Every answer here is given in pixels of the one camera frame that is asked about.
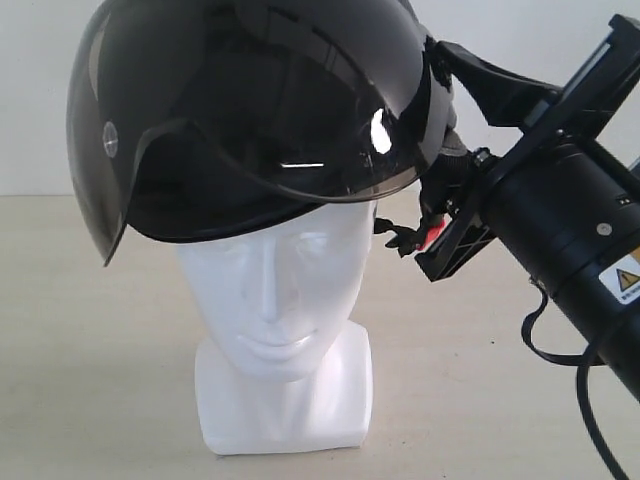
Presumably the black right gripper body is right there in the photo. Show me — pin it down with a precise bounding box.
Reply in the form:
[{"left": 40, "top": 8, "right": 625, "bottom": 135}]
[{"left": 415, "top": 14, "right": 639, "bottom": 281}]

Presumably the black helmet with tinted visor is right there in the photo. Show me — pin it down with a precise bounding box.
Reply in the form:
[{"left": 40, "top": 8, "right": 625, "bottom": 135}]
[{"left": 66, "top": 1, "right": 456, "bottom": 263}]

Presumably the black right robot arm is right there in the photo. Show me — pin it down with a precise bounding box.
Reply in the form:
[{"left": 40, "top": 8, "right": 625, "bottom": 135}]
[{"left": 415, "top": 14, "right": 639, "bottom": 393}]

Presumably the white mannequin head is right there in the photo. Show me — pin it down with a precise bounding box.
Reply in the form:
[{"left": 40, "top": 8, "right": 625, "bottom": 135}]
[{"left": 176, "top": 202, "right": 377, "bottom": 456}]

